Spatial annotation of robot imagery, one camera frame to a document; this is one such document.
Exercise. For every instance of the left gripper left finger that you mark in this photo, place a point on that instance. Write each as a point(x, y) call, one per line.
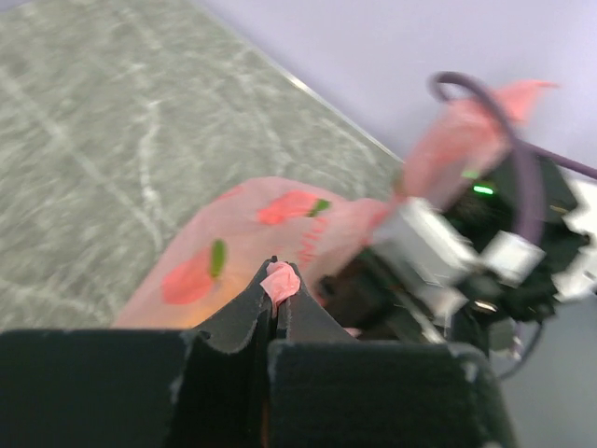
point(201, 387)

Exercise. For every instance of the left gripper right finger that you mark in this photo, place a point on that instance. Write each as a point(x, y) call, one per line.
point(327, 389)

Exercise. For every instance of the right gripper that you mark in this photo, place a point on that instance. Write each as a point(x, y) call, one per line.
point(373, 303)

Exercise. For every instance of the pink plastic bag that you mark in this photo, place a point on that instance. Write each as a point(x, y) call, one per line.
point(212, 259)

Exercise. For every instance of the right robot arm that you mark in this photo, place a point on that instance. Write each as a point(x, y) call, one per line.
point(531, 200)

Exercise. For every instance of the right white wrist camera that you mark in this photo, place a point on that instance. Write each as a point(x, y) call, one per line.
point(431, 258)

